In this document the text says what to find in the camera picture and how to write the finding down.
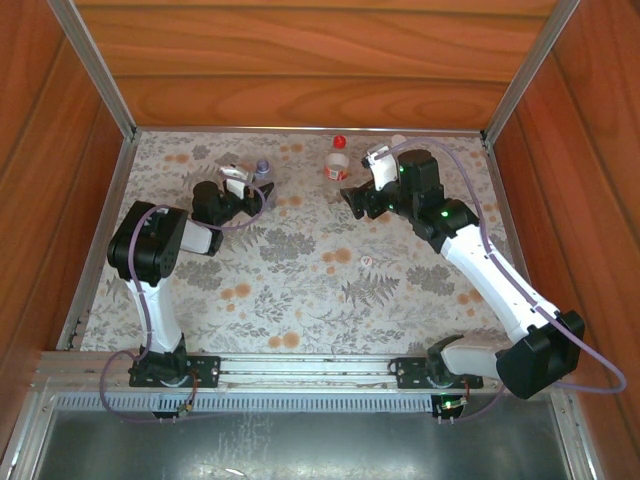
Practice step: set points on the white cap red print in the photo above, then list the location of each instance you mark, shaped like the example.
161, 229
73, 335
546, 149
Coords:
366, 260

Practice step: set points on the aluminium frame post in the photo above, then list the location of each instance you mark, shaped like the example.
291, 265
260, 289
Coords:
530, 70
95, 70

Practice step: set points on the aluminium front rail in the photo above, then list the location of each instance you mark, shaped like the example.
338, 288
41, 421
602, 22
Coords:
300, 370

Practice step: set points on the aluminium side rail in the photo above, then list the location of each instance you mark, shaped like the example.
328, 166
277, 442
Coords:
505, 210
107, 220

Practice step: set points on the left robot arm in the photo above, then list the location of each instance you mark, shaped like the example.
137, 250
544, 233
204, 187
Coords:
155, 310

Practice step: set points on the steel sheet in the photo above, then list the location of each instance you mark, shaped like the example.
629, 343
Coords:
300, 450

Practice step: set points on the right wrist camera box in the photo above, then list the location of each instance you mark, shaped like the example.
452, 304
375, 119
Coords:
382, 167

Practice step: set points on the circuit board with light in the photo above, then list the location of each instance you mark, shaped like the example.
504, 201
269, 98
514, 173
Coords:
450, 404

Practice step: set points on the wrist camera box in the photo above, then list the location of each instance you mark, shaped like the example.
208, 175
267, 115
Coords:
235, 180
382, 167

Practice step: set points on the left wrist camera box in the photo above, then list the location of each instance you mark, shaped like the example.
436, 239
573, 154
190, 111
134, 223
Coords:
235, 180

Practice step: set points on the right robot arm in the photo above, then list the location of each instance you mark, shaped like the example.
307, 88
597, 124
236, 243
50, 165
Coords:
480, 265

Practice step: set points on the plain white bottle cap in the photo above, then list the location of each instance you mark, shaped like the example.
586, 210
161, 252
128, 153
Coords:
398, 139

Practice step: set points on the clear bottle red label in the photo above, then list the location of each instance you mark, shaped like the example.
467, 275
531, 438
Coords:
336, 167

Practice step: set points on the aluminium back rail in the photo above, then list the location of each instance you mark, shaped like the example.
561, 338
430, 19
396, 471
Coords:
250, 131

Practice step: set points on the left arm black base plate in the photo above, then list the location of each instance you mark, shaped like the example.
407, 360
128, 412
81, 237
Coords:
205, 372

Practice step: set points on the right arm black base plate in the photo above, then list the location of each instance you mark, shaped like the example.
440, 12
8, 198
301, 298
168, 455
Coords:
410, 372

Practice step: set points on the floral tablecloth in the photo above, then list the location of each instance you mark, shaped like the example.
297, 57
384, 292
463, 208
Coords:
300, 325

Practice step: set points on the clear bottle purple neck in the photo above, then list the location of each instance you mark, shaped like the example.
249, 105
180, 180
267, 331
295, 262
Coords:
262, 170

